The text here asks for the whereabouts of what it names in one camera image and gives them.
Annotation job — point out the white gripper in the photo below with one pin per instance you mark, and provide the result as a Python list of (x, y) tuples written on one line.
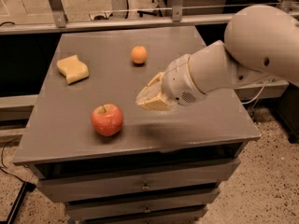
[(177, 80)]

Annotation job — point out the red apple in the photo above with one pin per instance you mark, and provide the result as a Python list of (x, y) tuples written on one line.
[(107, 119)]

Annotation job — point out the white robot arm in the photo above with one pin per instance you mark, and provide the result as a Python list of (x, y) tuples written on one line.
[(259, 42)]

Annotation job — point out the small orange fruit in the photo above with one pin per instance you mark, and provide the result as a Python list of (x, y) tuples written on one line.
[(139, 54)]

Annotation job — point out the grey drawer cabinet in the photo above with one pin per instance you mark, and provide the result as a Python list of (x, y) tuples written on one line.
[(161, 166)]

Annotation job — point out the yellow sponge piece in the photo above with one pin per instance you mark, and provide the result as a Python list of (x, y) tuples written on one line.
[(73, 69)]

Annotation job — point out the metal frame rail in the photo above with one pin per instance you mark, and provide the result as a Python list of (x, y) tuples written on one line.
[(107, 25)]

